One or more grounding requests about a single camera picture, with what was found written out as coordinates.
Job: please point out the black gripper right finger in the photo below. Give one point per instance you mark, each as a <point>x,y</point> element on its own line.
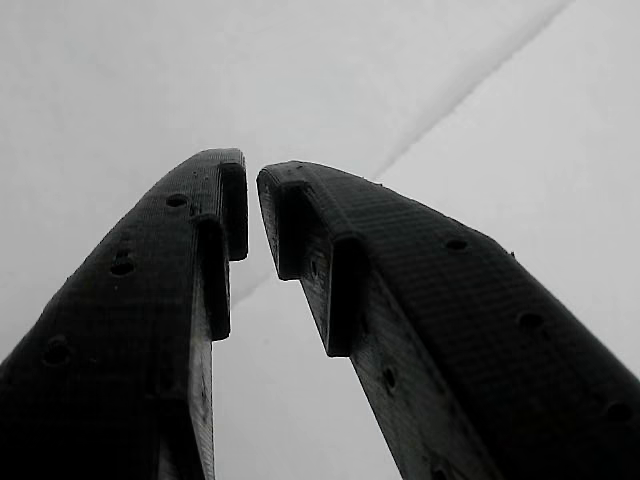
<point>475,325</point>

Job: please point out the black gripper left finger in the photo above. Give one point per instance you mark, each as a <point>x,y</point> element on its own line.
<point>115,325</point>

